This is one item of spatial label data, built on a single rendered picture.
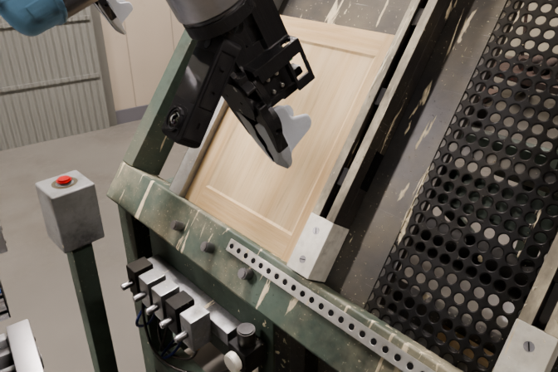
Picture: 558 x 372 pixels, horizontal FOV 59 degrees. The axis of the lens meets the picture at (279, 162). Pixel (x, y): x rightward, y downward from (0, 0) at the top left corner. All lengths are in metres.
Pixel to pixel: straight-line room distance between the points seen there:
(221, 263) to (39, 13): 0.86
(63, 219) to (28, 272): 1.37
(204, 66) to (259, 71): 0.05
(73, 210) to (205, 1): 1.06
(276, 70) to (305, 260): 0.59
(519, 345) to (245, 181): 0.71
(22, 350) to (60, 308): 1.64
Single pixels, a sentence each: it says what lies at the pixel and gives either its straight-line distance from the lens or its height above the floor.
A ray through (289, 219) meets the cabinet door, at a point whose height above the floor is 0.96.
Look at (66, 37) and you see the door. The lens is 4.14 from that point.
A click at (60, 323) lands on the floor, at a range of 2.44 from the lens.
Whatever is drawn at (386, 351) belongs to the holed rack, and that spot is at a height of 0.89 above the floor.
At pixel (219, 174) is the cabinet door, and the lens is 1.31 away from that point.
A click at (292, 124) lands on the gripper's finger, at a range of 0.55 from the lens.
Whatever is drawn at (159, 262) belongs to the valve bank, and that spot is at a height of 0.74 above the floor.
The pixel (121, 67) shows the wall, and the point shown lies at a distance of 4.35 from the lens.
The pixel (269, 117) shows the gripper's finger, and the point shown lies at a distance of 0.50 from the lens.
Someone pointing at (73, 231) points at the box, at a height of 0.81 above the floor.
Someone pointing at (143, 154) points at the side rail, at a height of 0.93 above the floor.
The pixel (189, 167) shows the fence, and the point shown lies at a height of 0.97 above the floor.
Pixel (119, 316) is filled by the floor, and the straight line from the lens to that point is 2.38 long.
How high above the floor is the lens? 1.58
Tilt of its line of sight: 26 degrees down
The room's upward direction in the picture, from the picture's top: straight up
